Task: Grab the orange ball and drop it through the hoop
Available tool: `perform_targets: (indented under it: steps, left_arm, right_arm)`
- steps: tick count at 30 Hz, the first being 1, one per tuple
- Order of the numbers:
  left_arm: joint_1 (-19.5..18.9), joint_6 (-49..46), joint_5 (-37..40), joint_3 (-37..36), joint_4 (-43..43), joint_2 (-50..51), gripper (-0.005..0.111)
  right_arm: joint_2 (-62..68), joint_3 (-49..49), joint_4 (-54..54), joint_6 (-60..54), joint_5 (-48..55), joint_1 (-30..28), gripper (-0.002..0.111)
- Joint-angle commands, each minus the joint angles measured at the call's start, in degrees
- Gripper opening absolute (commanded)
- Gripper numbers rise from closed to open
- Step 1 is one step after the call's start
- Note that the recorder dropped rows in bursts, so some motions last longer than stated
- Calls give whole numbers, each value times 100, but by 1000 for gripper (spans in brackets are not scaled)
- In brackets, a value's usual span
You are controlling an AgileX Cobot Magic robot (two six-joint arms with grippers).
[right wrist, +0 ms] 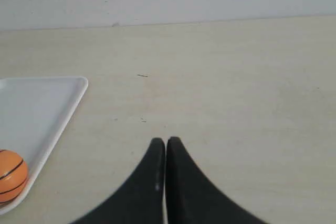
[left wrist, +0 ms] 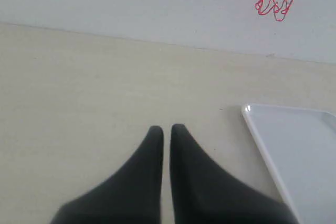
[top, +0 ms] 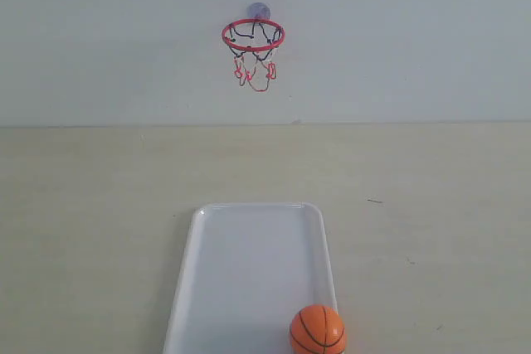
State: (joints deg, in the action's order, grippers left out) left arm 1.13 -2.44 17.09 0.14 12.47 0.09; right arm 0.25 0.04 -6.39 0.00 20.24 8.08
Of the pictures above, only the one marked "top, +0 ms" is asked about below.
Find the small orange basketball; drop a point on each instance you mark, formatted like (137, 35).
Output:
(317, 329)

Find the red white blue hoop net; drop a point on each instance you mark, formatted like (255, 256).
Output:
(255, 69)

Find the red mini basketball hoop rim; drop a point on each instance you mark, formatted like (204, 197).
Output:
(253, 34)

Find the white rectangular plastic tray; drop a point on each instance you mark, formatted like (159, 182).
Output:
(247, 269)

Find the clear suction cup mount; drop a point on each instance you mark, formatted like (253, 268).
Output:
(258, 10)

